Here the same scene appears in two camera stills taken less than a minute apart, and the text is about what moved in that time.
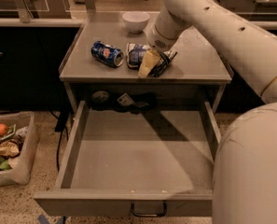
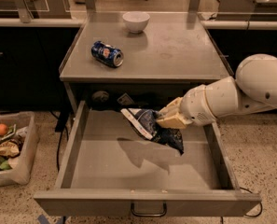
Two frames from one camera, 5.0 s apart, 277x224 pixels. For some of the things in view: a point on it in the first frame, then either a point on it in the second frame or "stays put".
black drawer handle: [149, 215] stays put
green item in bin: [5, 165] stays put
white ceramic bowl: [135, 21] stays put
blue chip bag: [135, 51] -> [145, 121]
